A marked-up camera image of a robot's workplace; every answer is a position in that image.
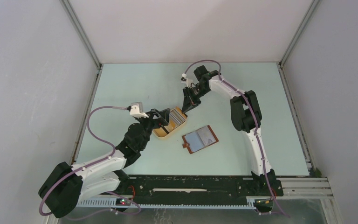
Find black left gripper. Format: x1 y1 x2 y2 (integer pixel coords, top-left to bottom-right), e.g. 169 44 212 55
135 108 169 150

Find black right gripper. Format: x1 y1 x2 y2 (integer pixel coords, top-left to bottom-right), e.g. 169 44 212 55
182 84 210 113

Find brown leather card holder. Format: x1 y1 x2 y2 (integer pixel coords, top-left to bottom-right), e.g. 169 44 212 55
182 125 217 154

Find white striped credit card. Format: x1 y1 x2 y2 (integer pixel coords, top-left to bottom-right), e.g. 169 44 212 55
196 126 219 147

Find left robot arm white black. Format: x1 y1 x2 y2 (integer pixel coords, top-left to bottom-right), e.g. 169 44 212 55
38 102 170 218

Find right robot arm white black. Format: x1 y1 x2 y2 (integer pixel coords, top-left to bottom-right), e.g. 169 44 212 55
180 65 276 195

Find stack of credit cards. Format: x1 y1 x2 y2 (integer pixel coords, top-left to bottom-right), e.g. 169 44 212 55
169 108 186 126

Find beige oval card tray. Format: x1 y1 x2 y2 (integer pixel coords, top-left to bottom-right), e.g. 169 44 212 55
153 107 187 139

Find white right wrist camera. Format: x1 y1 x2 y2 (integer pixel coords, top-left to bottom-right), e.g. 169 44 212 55
180 73 193 88

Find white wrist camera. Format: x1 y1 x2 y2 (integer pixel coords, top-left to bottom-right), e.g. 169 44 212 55
129 102 149 119
180 73 193 88

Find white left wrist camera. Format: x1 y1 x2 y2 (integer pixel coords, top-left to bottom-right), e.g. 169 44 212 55
129 102 149 119

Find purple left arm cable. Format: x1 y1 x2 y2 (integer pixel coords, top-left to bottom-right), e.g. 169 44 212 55
39 106 142 217

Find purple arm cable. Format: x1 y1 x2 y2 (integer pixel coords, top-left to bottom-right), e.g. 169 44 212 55
39 106 142 217
183 60 292 220

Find white toothed cable duct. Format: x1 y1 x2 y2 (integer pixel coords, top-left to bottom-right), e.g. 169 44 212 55
76 197 255 209

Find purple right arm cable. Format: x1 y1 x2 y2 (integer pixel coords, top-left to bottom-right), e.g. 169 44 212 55
183 60 292 220

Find aluminium frame rail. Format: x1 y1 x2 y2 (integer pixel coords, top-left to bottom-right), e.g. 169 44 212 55
53 176 334 200

